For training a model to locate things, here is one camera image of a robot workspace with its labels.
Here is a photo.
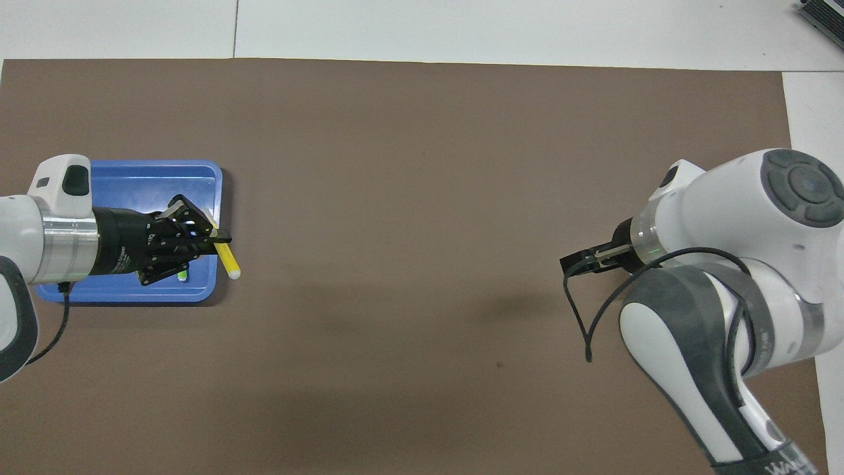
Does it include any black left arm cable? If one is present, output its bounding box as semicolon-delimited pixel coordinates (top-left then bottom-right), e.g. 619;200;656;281
26;282;72;365

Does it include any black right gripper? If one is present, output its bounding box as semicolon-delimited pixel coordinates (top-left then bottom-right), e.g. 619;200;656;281
560;220;639;275

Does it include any blue plastic tray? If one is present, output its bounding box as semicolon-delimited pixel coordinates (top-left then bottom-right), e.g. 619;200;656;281
33;159;224;304

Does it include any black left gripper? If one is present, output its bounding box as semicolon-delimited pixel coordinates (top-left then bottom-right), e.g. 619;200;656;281
92;195;233;286

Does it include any brown table mat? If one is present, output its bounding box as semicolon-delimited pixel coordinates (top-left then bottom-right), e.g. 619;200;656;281
0;58;830;475

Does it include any yellow pen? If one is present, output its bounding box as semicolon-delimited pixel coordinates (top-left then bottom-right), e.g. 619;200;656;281
210;218;242;280

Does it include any dark striped box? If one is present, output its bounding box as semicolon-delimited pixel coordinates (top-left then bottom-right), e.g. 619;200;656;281
798;0;844;50

